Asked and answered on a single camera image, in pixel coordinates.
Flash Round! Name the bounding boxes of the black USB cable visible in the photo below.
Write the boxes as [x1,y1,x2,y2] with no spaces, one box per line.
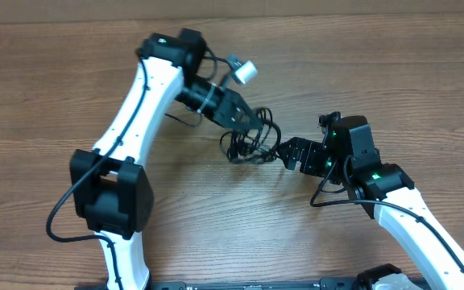
[226,112,280,164]
[218,106,284,165]

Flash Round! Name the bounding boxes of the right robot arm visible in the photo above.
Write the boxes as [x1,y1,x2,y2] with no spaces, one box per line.
[277,112,464,289]

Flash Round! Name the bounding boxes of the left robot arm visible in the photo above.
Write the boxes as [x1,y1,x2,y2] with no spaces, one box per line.
[70,28,263,289]

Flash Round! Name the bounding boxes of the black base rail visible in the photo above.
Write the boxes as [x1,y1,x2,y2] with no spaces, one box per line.
[147,277,356,290]

